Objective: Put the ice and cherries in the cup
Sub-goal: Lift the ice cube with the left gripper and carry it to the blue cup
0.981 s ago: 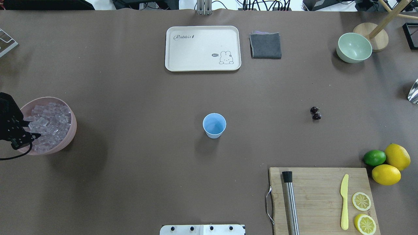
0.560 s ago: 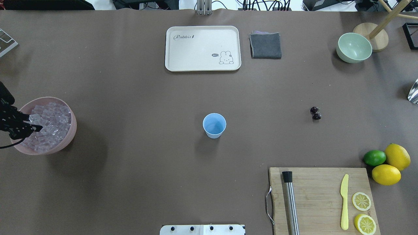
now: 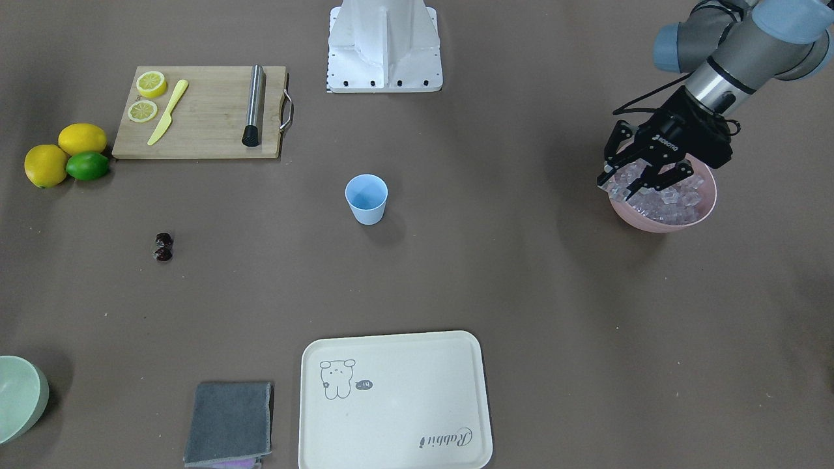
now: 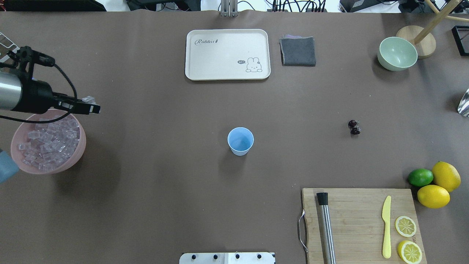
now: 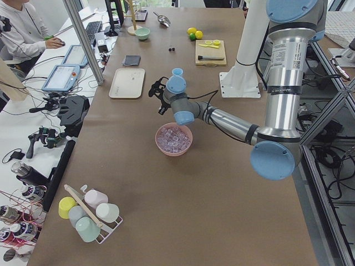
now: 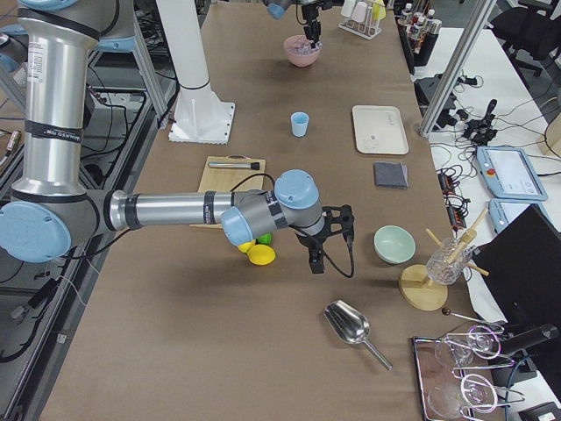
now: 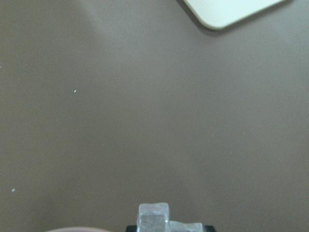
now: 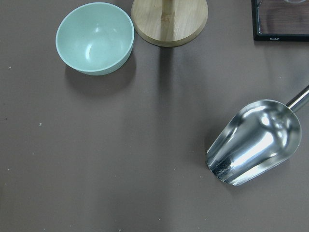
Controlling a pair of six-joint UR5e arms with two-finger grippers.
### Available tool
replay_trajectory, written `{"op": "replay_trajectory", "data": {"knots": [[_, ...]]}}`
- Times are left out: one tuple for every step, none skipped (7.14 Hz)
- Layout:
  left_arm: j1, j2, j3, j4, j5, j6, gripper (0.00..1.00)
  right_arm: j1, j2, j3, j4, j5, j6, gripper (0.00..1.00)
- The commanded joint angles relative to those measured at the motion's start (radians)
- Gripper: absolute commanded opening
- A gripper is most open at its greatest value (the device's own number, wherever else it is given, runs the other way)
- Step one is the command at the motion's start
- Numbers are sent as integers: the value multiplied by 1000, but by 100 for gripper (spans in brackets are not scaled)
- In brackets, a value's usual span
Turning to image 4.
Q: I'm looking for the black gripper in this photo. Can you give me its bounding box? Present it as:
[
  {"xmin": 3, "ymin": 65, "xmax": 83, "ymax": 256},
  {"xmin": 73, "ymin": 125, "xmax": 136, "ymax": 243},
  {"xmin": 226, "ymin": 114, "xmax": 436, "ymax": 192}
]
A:
[{"xmin": 10, "ymin": 46, "xmax": 101, "ymax": 115}]

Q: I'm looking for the clear ice cube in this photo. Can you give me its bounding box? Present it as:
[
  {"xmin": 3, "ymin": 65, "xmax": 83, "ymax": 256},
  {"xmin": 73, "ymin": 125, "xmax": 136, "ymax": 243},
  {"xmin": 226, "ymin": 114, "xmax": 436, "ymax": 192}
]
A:
[{"xmin": 81, "ymin": 96, "xmax": 96, "ymax": 104}]

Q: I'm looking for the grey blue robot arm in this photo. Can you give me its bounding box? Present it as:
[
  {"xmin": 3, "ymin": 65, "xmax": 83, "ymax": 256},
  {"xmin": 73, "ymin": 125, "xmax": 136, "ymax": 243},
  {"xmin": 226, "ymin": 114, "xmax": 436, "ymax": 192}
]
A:
[{"xmin": 1, "ymin": 46, "xmax": 100, "ymax": 182}]

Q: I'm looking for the pile of clear ice cubes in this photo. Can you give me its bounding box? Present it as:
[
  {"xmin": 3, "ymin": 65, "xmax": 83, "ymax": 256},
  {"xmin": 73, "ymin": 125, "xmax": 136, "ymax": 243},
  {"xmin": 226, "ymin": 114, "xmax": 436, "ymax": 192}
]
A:
[{"xmin": 17, "ymin": 116, "xmax": 81, "ymax": 172}]

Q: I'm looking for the light blue cup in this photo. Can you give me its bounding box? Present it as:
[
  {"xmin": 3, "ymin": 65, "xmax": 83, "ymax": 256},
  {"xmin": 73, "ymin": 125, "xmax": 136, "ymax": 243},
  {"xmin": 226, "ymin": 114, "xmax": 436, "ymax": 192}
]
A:
[{"xmin": 227, "ymin": 127, "xmax": 254, "ymax": 157}]

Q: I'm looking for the pink bowl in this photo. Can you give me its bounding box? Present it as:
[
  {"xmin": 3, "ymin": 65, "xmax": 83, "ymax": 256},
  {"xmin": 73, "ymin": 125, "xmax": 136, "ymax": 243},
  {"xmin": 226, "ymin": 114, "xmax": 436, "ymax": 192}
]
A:
[{"xmin": 11, "ymin": 115, "xmax": 86, "ymax": 175}]

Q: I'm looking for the cream rabbit tray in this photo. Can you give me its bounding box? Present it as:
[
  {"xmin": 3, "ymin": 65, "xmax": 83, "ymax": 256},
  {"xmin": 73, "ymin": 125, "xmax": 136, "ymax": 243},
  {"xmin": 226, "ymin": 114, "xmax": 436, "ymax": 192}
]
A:
[{"xmin": 185, "ymin": 29, "xmax": 271, "ymax": 81}]

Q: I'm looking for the grey folded cloth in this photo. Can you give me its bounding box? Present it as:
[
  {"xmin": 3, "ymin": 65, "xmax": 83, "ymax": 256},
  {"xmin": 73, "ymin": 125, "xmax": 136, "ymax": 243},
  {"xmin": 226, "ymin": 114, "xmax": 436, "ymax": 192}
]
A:
[{"xmin": 279, "ymin": 35, "xmax": 317, "ymax": 67}]

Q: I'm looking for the steel muddler black tip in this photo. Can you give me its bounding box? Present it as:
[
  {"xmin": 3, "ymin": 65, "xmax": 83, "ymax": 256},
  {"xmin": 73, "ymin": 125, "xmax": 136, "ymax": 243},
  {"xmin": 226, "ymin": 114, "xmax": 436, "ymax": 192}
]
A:
[{"xmin": 316, "ymin": 192, "xmax": 336, "ymax": 264}]

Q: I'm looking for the dark red cherry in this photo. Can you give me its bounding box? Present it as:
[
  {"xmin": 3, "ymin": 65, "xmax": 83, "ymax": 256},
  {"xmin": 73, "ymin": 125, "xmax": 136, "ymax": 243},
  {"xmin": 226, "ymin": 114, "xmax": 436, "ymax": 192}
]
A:
[
  {"xmin": 350, "ymin": 126, "xmax": 361, "ymax": 135},
  {"xmin": 347, "ymin": 119, "xmax": 359, "ymax": 129}
]

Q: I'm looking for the wooden cutting board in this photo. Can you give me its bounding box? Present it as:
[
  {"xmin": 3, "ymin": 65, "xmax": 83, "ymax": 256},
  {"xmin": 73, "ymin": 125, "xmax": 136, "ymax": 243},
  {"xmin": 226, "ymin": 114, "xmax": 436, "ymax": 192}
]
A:
[{"xmin": 302, "ymin": 188, "xmax": 418, "ymax": 264}]

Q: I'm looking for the mint green bowl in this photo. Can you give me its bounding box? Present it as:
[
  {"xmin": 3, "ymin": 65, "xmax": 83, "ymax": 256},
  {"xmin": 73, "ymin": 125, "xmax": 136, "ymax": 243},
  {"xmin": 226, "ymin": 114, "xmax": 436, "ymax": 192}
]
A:
[{"xmin": 377, "ymin": 37, "xmax": 418, "ymax": 71}]

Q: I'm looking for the yellow plastic knife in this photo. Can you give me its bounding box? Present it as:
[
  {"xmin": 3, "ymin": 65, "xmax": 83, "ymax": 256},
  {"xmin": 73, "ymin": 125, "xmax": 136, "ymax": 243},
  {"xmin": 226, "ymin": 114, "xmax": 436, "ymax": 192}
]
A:
[{"xmin": 381, "ymin": 195, "xmax": 392, "ymax": 259}]

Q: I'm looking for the green lime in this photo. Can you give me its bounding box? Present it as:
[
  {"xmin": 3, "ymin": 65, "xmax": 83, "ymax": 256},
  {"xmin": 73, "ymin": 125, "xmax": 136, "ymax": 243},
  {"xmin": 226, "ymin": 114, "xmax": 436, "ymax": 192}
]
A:
[{"xmin": 407, "ymin": 168, "xmax": 434, "ymax": 187}]

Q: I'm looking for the lemon half lower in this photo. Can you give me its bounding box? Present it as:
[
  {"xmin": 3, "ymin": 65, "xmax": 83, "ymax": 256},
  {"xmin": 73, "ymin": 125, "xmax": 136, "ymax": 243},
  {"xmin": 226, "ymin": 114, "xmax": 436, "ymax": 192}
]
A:
[{"xmin": 394, "ymin": 216, "xmax": 417, "ymax": 238}]

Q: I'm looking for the lemon half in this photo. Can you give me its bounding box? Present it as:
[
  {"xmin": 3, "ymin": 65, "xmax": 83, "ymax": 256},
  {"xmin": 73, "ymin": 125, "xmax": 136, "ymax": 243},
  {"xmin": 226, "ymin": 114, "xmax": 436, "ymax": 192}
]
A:
[
  {"xmin": 397, "ymin": 240, "xmax": 423, "ymax": 264},
  {"xmin": 394, "ymin": 216, "xmax": 417, "ymax": 238}
]

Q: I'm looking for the wooden stand with round base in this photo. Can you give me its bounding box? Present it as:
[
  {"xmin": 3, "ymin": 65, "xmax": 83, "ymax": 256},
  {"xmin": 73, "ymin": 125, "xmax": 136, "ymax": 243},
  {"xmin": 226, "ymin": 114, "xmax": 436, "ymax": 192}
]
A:
[{"xmin": 396, "ymin": 0, "xmax": 468, "ymax": 59}]

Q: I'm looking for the lemon half upper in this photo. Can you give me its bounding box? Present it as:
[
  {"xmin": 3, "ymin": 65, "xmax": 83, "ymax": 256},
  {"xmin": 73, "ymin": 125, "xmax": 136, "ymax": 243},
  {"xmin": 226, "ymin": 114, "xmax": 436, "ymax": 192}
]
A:
[{"xmin": 397, "ymin": 240, "xmax": 423, "ymax": 264}]

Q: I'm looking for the yellow lemon near board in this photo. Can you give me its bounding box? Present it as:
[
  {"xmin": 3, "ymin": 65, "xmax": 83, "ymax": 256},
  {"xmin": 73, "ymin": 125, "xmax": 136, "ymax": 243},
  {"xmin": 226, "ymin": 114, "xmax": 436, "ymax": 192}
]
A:
[{"xmin": 417, "ymin": 184, "xmax": 450, "ymax": 209}]

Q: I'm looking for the yellow lemon outer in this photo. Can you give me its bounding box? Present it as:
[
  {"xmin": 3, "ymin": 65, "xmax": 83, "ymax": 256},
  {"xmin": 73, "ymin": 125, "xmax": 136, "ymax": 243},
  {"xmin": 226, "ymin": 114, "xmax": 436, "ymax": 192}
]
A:
[{"xmin": 432, "ymin": 161, "xmax": 462, "ymax": 193}]

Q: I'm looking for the metal scoop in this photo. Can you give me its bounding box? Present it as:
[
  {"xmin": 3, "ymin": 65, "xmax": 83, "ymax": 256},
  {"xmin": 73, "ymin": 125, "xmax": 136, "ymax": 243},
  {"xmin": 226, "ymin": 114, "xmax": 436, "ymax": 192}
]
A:
[{"xmin": 456, "ymin": 89, "xmax": 469, "ymax": 117}]

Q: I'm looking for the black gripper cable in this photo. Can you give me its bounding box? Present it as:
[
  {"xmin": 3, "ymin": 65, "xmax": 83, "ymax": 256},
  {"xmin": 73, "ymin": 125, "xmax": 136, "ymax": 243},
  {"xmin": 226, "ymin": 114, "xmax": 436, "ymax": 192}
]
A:
[{"xmin": 0, "ymin": 62, "xmax": 78, "ymax": 123}]

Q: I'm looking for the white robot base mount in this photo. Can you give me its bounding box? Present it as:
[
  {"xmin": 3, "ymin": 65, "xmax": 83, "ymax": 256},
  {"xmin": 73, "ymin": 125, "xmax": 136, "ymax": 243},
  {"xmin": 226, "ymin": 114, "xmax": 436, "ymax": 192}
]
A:
[{"xmin": 179, "ymin": 252, "xmax": 276, "ymax": 264}]

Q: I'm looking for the black frame on table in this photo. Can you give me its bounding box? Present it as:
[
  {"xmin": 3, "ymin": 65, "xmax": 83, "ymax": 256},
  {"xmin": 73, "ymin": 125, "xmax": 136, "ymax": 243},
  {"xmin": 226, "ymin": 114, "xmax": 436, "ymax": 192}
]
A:
[{"xmin": 451, "ymin": 25, "xmax": 469, "ymax": 56}]

